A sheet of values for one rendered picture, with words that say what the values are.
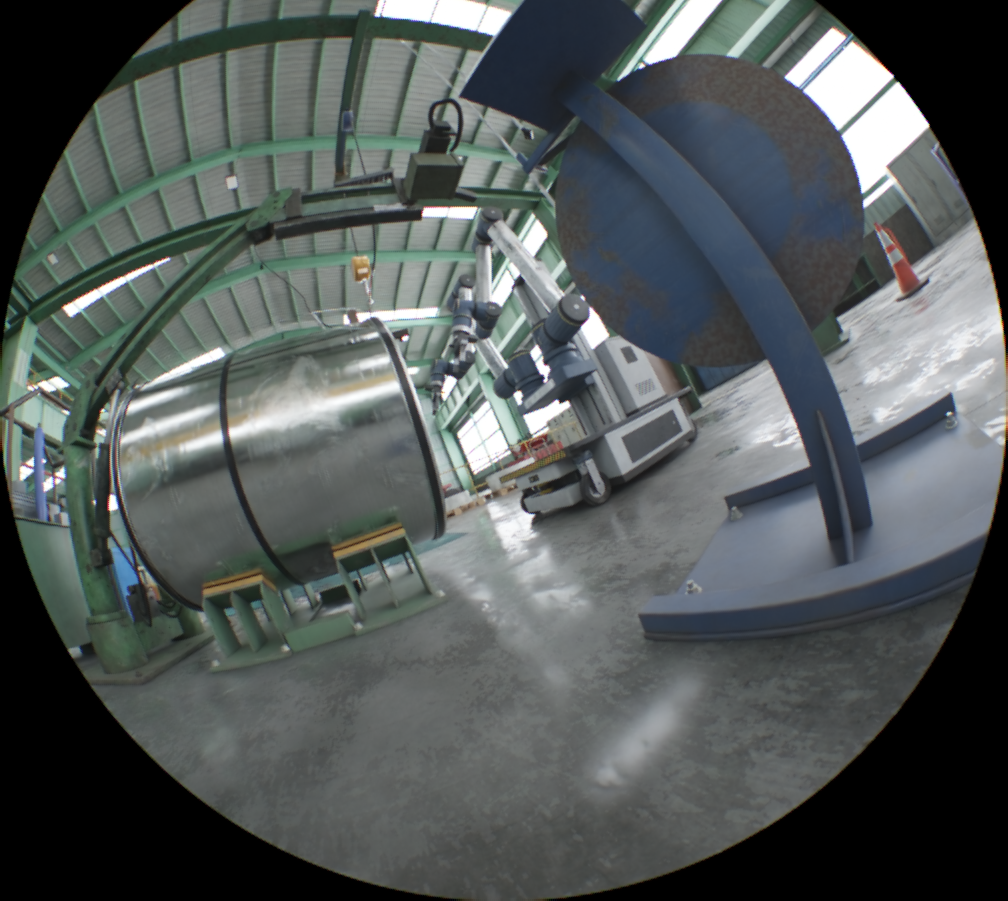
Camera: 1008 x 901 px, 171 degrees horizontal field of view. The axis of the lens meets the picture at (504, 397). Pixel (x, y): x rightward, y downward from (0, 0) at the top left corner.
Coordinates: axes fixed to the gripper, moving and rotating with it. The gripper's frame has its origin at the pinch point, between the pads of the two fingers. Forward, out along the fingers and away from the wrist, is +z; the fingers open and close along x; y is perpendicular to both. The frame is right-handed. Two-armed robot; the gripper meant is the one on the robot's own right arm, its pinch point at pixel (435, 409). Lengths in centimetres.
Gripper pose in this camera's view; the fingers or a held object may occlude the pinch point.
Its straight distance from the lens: 234.8
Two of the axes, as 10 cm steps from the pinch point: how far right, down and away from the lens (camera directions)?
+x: -3.4, 4.1, 8.5
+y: 9.4, 1.3, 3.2
